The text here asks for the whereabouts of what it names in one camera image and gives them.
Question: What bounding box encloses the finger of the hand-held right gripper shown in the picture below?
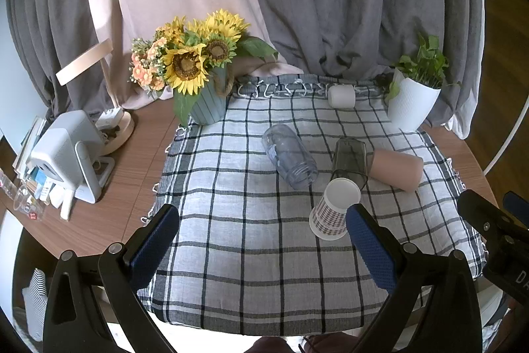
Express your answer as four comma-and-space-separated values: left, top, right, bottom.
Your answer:
457, 190, 529, 244
503, 191, 529, 215

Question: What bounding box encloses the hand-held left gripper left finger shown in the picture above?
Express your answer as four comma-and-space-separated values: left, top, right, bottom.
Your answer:
42, 204, 180, 353

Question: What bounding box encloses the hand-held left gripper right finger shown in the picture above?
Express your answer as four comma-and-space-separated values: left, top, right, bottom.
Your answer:
346, 203, 483, 353

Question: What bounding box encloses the checked paper cup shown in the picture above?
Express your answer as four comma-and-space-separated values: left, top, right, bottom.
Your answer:
309, 178, 361, 240

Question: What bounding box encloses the pink cup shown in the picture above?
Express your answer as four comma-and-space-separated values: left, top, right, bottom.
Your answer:
367, 149, 425, 193

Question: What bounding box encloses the dark transparent glass cup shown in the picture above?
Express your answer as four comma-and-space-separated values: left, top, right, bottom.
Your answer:
331, 137, 369, 191

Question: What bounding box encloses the small white cup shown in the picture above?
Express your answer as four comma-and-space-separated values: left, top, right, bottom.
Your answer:
328, 84, 357, 109

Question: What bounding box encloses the white hoop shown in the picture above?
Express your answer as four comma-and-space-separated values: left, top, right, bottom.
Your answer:
483, 94, 529, 177

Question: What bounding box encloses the checked grey tablecloth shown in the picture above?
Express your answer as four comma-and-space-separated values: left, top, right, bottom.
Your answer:
138, 74, 488, 337

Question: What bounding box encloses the white boxy device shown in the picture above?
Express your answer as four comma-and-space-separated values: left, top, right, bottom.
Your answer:
31, 110, 115, 205

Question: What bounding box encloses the white ribbed plant pot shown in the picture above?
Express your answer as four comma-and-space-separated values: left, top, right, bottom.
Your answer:
387, 67, 442, 132

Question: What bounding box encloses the striped cloth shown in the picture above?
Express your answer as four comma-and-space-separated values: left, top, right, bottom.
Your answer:
21, 268, 49, 342

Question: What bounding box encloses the white power strip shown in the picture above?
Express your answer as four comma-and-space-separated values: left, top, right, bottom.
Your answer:
96, 107, 125, 129

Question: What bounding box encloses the clear desk organizer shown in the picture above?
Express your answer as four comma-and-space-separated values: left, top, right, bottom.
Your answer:
0, 167, 47, 222

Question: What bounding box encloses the blue-grey ribbed vase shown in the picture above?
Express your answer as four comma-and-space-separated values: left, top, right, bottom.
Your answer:
188, 66, 235, 126

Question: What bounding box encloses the stack of books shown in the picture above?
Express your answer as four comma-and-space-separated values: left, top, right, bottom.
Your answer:
12, 115, 49, 177

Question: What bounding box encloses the green potted plant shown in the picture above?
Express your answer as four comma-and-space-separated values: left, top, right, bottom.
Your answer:
386, 32, 462, 99

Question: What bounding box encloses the wooden desk lamp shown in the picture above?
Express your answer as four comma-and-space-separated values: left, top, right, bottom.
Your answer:
56, 39, 136, 156

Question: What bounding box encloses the peach flower bunch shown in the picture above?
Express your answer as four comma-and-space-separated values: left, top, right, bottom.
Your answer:
130, 36, 170, 97

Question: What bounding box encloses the sunflower bouquet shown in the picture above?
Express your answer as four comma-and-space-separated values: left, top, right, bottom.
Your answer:
155, 9, 278, 126

